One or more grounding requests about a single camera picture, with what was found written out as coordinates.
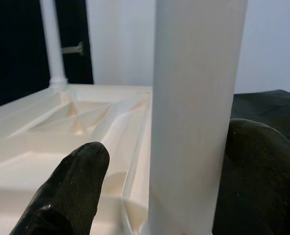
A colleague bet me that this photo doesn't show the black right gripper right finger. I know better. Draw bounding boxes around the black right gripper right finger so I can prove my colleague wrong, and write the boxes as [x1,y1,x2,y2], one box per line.
[212,118,290,235]

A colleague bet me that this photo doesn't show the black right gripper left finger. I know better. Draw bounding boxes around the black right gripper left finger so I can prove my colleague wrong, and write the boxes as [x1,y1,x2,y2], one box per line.
[9,141,110,235]

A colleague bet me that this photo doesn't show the white plastic table top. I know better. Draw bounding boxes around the white plastic table top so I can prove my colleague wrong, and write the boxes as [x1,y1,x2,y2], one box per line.
[0,83,153,235]

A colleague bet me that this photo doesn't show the white plastic table leg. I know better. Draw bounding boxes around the white plastic table leg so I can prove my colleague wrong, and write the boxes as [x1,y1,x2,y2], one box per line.
[140,0,248,235]
[39,0,69,92]

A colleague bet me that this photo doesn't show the black plastic cover sheet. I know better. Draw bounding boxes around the black plastic cover sheet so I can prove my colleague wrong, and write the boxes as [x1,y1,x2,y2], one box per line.
[212,89,290,235]

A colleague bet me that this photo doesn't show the black door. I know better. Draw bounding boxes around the black door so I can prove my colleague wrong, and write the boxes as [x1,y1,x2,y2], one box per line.
[0,0,95,111]

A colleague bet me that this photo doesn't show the silver door handle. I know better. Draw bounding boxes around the silver door handle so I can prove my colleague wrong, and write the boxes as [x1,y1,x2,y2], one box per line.
[61,41,84,56]

